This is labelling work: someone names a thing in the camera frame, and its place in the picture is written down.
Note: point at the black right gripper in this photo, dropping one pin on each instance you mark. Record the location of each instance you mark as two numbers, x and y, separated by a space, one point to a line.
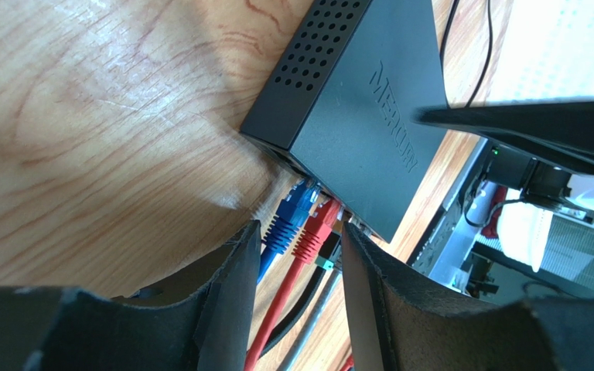
559 133

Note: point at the white plastic mesh basket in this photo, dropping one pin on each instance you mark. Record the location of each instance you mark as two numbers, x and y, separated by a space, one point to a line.
547 53

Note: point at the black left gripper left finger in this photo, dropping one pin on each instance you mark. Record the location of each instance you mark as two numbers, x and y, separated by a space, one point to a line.
198 318

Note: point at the aluminium front frame rail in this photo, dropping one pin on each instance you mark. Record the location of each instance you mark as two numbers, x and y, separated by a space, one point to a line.
566 261

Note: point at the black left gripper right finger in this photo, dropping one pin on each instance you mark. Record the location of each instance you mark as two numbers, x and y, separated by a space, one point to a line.
400 319

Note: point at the black network switch box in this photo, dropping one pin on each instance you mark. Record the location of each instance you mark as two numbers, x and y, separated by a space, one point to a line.
340 105

